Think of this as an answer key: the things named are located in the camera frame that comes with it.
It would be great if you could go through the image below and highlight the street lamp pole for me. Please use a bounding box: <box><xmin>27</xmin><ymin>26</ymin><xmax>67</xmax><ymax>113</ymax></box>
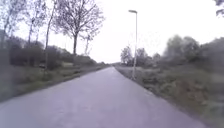
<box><xmin>128</xmin><ymin>9</ymin><xmax>139</xmax><ymax>81</ymax></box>

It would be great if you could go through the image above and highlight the grey asphalt path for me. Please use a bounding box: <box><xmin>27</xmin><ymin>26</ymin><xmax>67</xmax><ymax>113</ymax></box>
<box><xmin>0</xmin><ymin>65</ymin><xmax>211</xmax><ymax>128</ymax></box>

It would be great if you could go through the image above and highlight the large bare tree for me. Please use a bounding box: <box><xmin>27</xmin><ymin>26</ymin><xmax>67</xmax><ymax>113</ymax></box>
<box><xmin>53</xmin><ymin>0</ymin><xmax>106</xmax><ymax>57</ymax></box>

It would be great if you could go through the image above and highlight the group of trees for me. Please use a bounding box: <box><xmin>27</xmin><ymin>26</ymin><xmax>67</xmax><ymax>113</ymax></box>
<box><xmin>119</xmin><ymin>33</ymin><xmax>224</xmax><ymax>69</ymax></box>

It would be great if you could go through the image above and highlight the grass verge with bushes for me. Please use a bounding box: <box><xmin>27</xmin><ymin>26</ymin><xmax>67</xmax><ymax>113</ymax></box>
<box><xmin>114</xmin><ymin>63</ymin><xmax>224</xmax><ymax>128</ymax></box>

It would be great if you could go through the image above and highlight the grass verge beside trees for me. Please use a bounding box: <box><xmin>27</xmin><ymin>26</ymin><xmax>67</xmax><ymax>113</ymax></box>
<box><xmin>0</xmin><ymin>63</ymin><xmax>111</xmax><ymax>103</ymax></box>

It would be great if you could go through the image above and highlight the row of trees and bushes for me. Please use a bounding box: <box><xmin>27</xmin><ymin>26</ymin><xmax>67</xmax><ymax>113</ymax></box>
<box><xmin>0</xmin><ymin>0</ymin><xmax>108</xmax><ymax>73</ymax></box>

